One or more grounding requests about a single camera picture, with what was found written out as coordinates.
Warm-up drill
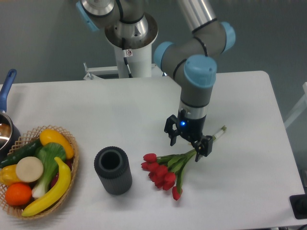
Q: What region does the yellow squash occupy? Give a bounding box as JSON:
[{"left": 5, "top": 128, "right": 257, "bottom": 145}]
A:
[{"left": 39, "top": 129, "right": 74, "bottom": 159}]

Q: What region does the beige round slice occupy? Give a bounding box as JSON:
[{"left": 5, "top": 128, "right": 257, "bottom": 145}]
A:
[{"left": 15, "top": 157, "right": 44, "bottom": 183}]

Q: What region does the green cucumber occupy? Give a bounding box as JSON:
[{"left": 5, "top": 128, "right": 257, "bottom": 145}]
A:
[{"left": 0, "top": 139, "right": 42, "bottom": 169}]

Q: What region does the red fruit in basket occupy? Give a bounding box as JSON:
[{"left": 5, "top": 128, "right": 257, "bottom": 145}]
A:
[{"left": 49, "top": 159, "right": 73, "bottom": 189}]

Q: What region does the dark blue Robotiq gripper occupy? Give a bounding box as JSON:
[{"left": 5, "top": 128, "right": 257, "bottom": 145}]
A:
[{"left": 164, "top": 114, "right": 213, "bottom": 162}]

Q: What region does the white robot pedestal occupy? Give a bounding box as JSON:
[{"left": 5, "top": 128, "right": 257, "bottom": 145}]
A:
[{"left": 83, "top": 44, "right": 166, "bottom": 80}]

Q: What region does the black cable on pedestal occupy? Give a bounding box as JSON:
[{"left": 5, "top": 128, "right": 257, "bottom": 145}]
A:
[{"left": 121, "top": 37, "right": 133, "bottom": 79}]

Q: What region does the woven wicker basket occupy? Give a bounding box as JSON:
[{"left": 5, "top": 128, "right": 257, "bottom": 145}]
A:
[{"left": 0, "top": 125, "right": 79, "bottom": 220}]

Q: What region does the orange fruit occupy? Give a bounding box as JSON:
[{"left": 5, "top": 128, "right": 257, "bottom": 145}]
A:
[{"left": 5, "top": 183, "right": 32, "bottom": 206}]

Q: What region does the yellow banana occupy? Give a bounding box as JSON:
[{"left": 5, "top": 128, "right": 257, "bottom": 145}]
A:
[{"left": 22, "top": 157, "right": 71, "bottom": 217}]

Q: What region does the green bok choy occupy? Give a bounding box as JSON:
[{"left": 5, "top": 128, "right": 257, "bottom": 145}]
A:
[{"left": 32, "top": 142, "right": 66, "bottom": 199}]

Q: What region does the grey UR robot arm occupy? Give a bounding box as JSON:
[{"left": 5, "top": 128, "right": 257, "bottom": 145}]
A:
[{"left": 76, "top": 0, "right": 236, "bottom": 160}]

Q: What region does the blue handled saucepan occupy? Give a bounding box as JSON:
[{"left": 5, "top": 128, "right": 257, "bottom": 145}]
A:
[{"left": 0, "top": 69, "right": 20, "bottom": 161}]

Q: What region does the red tulip bouquet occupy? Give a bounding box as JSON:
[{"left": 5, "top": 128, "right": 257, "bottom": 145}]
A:
[{"left": 141, "top": 125, "right": 227, "bottom": 201}]

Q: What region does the black device at table edge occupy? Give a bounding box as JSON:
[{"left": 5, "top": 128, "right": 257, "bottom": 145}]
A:
[{"left": 289, "top": 194, "right": 307, "bottom": 219}]

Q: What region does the yellow bell pepper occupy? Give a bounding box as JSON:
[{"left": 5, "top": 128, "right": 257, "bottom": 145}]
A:
[{"left": 0, "top": 164, "right": 22, "bottom": 186}]

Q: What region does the dark grey ribbed vase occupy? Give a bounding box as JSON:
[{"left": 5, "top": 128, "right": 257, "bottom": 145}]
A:
[{"left": 94, "top": 146, "right": 132, "bottom": 195}]

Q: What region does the white metal frame right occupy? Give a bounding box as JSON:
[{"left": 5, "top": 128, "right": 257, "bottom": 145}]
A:
[{"left": 284, "top": 82, "right": 307, "bottom": 129}]

